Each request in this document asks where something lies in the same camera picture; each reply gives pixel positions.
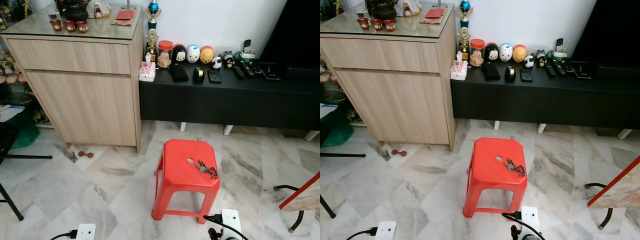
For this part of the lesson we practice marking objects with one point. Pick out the white console leg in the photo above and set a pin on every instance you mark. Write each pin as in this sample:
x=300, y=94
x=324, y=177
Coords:
x=228, y=130
x=312, y=135
x=625, y=133
x=496, y=125
x=541, y=128
x=182, y=127

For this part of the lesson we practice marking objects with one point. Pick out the black metal chair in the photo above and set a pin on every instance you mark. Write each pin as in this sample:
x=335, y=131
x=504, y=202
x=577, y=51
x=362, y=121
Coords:
x=7, y=140
x=324, y=137

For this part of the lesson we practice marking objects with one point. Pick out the green bag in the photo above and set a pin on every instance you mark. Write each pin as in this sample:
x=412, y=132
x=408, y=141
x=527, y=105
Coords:
x=340, y=132
x=27, y=135

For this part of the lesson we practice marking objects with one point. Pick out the plush toy pile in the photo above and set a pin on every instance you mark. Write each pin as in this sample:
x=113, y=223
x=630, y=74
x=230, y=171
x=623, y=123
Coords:
x=327, y=72
x=10, y=67

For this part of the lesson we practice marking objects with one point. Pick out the black tablet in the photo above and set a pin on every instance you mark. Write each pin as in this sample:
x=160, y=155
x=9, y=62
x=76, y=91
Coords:
x=270, y=71
x=583, y=69

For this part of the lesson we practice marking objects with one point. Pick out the light wooden cabinet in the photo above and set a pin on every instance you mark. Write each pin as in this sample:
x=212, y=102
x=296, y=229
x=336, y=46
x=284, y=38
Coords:
x=395, y=100
x=80, y=100

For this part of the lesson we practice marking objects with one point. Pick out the marble table top red edge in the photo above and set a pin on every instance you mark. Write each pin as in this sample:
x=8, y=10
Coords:
x=622, y=190
x=307, y=197

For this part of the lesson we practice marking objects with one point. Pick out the black remote control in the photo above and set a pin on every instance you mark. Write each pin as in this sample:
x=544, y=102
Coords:
x=560, y=67
x=248, y=68
x=550, y=69
x=256, y=69
x=239, y=71
x=569, y=67

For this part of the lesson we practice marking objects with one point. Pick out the small red dumbbell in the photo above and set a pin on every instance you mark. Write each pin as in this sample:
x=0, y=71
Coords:
x=398, y=152
x=85, y=154

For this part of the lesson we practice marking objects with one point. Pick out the black low TV console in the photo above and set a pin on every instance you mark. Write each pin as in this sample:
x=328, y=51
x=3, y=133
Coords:
x=225, y=105
x=540, y=102

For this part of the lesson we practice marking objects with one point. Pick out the remote in green white holder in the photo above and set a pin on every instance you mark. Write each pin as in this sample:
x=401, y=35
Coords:
x=247, y=50
x=560, y=49

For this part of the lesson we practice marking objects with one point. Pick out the small red cup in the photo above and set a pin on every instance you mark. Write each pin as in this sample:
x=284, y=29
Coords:
x=389, y=26
x=69, y=26
x=55, y=25
x=363, y=24
x=376, y=25
x=82, y=27

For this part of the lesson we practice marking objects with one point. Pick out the small dark figure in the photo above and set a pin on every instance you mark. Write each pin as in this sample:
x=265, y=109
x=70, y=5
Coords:
x=228, y=59
x=540, y=58

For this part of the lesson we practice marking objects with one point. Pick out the clear glass cup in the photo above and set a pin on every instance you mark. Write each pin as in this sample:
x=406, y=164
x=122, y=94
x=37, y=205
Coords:
x=54, y=14
x=361, y=13

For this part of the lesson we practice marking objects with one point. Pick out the black phone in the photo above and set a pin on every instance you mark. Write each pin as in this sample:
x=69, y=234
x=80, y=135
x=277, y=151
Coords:
x=214, y=76
x=526, y=74

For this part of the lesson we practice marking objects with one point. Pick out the small panda figure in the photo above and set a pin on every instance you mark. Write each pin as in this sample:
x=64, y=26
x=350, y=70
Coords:
x=216, y=62
x=529, y=61

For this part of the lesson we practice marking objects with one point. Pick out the key bunch with red fob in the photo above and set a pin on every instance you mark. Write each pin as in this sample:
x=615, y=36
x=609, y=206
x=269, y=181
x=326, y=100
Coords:
x=511, y=165
x=202, y=167

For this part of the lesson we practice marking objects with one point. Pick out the black round teapot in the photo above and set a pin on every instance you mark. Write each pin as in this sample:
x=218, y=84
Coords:
x=383, y=10
x=76, y=11

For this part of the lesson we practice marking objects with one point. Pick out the yellow and orange round figure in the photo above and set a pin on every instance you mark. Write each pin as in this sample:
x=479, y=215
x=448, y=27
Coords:
x=207, y=55
x=519, y=53

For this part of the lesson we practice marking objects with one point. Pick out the white and blue round figure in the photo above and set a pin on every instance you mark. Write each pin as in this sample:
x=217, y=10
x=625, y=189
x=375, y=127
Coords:
x=193, y=54
x=506, y=52

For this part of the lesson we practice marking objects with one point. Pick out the white figurine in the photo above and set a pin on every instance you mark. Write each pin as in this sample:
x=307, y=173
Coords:
x=410, y=8
x=101, y=9

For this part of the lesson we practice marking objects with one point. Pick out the red plastic stool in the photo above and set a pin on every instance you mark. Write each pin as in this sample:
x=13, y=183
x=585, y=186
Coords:
x=182, y=170
x=492, y=167

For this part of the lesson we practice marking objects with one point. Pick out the pink and white tissue box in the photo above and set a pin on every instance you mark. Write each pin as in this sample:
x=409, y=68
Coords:
x=458, y=68
x=147, y=70

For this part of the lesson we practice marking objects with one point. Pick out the black wallet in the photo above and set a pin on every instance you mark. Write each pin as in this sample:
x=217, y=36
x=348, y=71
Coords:
x=179, y=73
x=491, y=71

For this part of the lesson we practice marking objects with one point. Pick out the red packet on brown tray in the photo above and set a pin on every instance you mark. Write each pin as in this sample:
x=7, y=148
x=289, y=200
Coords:
x=435, y=14
x=124, y=15

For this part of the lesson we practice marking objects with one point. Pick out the gold trophy figure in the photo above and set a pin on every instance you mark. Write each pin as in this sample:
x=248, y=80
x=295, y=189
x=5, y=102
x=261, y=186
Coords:
x=152, y=42
x=464, y=41

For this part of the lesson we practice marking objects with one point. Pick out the clear jar with red lid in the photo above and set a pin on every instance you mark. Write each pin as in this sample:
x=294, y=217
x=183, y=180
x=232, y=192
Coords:
x=165, y=56
x=477, y=54

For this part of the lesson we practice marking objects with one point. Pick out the trophy with blue ball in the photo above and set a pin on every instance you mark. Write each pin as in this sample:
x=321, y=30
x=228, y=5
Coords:
x=465, y=6
x=153, y=7

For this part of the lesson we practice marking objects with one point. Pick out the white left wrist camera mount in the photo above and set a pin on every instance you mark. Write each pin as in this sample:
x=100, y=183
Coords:
x=385, y=231
x=86, y=232

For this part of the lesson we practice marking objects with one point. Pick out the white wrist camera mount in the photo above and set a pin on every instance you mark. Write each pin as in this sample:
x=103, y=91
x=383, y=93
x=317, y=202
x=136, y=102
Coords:
x=86, y=232
x=231, y=222
x=530, y=220
x=385, y=231

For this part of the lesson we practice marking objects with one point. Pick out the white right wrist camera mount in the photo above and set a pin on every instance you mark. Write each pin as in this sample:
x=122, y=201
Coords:
x=231, y=222
x=530, y=220

